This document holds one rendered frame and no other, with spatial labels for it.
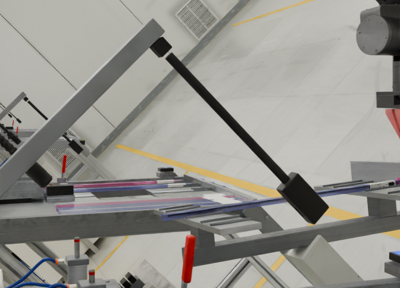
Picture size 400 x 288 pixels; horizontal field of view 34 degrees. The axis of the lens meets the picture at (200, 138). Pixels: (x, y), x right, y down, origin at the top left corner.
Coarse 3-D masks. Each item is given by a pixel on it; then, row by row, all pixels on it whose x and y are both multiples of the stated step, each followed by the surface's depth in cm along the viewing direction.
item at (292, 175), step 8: (296, 176) 55; (280, 184) 56; (288, 184) 55; (296, 184) 55; (304, 184) 56; (280, 192) 56; (288, 192) 55; (296, 192) 55; (304, 192) 56; (312, 192) 56; (288, 200) 56; (296, 200) 56; (304, 200) 56; (312, 200) 56; (320, 200) 56; (296, 208) 56; (304, 208) 56; (312, 208) 56; (320, 208) 56; (328, 208) 57; (304, 216) 56; (312, 216) 56; (320, 216) 56
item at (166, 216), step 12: (396, 180) 129; (324, 192) 123; (336, 192) 124; (348, 192) 125; (228, 204) 117; (240, 204) 116; (252, 204) 117; (264, 204) 118; (168, 216) 112; (180, 216) 112
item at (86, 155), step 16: (0, 128) 526; (16, 144) 495; (64, 144) 506; (80, 144) 505; (0, 160) 488; (96, 160) 511; (96, 176) 586; (112, 176) 515; (64, 240) 510; (80, 240) 514; (16, 256) 509; (32, 256) 503; (64, 256) 511; (48, 272) 507
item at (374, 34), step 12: (372, 12) 92; (384, 12) 91; (396, 12) 93; (360, 24) 93; (372, 24) 92; (384, 24) 90; (396, 24) 91; (360, 36) 93; (372, 36) 92; (384, 36) 90; (396, 36) 91; (360, 48) 94; (372, 48) 92; (384, 48) 90; (396, 48) 92
